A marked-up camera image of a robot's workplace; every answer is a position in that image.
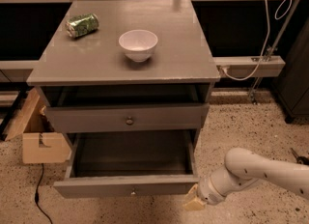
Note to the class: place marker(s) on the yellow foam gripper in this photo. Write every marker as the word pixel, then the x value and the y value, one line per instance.
pixel 207 191

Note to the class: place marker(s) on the green soda can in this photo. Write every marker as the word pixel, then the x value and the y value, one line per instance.
pixel 82 25

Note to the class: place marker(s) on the white bowl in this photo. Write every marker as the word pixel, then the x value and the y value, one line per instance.
pixel 138 45

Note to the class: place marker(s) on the grey top drawer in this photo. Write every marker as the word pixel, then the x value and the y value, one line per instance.
pixel 127 118

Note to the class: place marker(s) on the dark cabinet at right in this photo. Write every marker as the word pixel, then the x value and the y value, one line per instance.
pixel 292 85

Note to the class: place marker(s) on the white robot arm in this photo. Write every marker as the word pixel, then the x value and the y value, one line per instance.
pixel 243 169

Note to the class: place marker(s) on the metal diagonal rod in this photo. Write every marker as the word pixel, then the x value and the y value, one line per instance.
pixel 257 81

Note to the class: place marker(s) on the grey drawer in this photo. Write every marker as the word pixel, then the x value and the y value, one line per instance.
pixel 127 118
pixel 132 163

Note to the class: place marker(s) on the black caster wheel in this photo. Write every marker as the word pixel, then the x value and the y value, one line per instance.
pixel 300 159

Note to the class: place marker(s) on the grey wooden drawer cabinet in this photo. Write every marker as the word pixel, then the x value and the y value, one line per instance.
pixel 94 71

